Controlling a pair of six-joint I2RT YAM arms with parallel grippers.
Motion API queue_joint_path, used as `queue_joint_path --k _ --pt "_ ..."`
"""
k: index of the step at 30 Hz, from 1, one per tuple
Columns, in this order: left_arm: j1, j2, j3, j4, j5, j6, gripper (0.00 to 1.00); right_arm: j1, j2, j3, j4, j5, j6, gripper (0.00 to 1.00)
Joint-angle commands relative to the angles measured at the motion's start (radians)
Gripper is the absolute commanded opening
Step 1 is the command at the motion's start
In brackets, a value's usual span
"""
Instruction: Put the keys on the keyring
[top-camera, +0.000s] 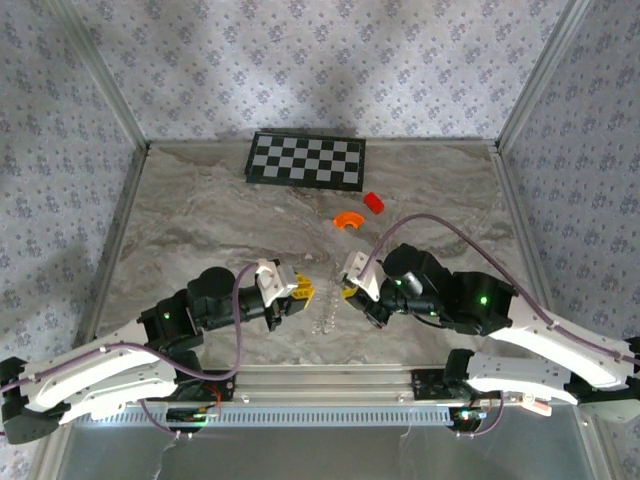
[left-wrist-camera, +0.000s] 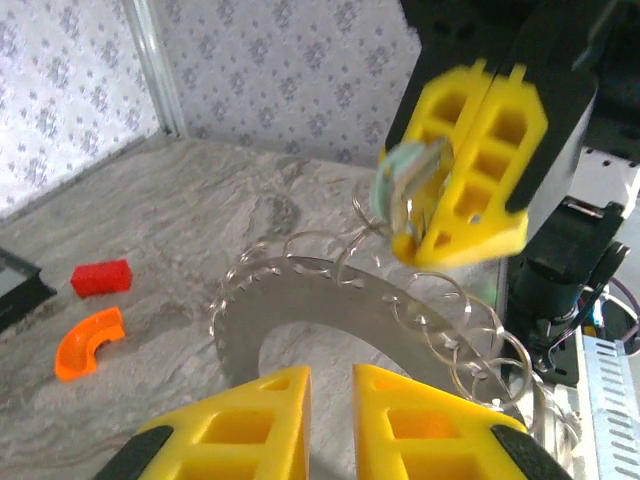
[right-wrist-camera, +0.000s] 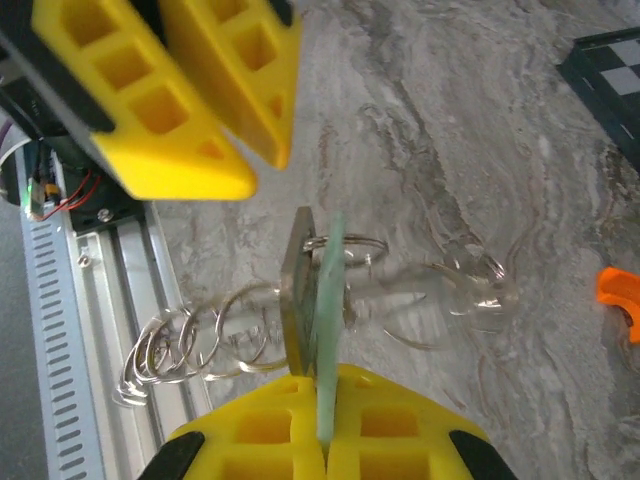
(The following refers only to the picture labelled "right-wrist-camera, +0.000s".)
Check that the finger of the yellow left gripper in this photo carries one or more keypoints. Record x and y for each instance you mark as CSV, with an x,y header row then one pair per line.
x,y
165,160
250,90

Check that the small circuit board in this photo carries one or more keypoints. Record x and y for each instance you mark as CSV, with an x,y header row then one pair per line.
x,y
37,200

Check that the clear keyring with metal rings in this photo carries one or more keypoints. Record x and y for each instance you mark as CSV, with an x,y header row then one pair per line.
x,y
470,280

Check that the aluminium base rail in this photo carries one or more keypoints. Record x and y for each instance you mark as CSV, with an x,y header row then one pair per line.
x,y
130,300

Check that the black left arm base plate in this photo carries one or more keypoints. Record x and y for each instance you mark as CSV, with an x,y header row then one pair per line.
x,y
115,210

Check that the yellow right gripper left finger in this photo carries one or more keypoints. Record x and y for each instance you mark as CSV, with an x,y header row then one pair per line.
x,y
265,445

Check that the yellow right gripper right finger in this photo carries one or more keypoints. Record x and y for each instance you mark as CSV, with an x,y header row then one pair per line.
x,y
400,450

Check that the black white checkerboard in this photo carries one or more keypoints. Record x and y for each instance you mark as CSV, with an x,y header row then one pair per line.
x,y
615,85

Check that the brown key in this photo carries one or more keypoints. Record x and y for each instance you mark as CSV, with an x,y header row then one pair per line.
x,y
292,325

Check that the grey metal sheet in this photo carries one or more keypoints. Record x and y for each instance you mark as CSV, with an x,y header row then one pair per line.
x,y
12,350

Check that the orange arch piece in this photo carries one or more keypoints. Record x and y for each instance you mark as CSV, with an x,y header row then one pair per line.
x,y
617,292

